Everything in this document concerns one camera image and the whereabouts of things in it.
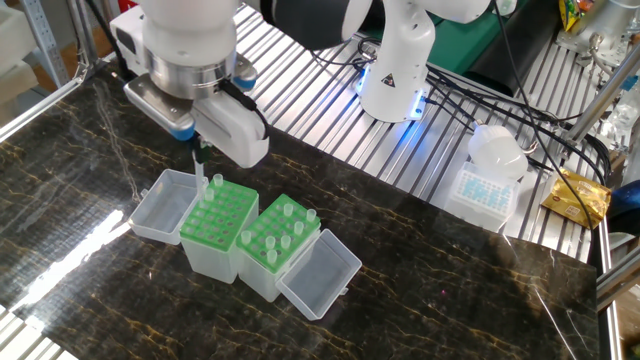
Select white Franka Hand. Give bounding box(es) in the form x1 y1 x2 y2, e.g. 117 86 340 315
109 4 270 170

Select clear tip box green rack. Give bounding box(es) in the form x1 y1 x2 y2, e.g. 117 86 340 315
236 193 363 321
128 168 260 285

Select diagonal aluminium strut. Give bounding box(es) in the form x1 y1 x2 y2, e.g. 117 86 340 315
67 0 101 71

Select white foam block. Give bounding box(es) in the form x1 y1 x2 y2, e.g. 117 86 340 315
0 4 40 126

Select black marble pattern board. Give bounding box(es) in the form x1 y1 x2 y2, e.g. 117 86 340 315
0 52 601 360

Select dark green mat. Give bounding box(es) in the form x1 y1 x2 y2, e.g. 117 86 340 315
427 0 531 76

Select clear tip box blue rack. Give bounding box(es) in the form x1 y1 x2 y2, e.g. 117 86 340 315
443 160 521 234

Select white translucent plastic container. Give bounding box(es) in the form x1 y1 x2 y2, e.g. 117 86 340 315
467 123 530 181

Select black cylindrical bin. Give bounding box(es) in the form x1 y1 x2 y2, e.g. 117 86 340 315
464 0 561 96

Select gold foil bag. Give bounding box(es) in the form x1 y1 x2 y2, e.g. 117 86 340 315
539 167 612 231

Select yellow red snack bag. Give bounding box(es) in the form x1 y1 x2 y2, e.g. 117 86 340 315
558 0 596 32

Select clear plastic bag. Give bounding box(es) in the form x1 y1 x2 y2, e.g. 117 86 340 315
597 74 640 151

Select dark blue object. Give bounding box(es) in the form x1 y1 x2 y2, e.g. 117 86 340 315
607 179 640 236

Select black gripper connector cable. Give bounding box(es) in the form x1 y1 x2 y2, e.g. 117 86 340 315
218 78 270 139

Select grey wrist camera blue label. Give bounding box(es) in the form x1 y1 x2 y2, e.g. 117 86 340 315
123 53 259 142

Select black camera cable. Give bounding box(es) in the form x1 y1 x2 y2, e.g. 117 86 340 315
84 0 139 81

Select perforated metal shelf post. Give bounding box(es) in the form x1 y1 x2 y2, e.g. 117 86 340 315
19 0 71 89

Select black cable bundle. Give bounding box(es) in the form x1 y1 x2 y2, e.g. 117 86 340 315
309 0 614 231

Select aluminium frame bar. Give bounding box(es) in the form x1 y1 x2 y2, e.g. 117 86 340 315
564 54 640 146
594 259 640 311

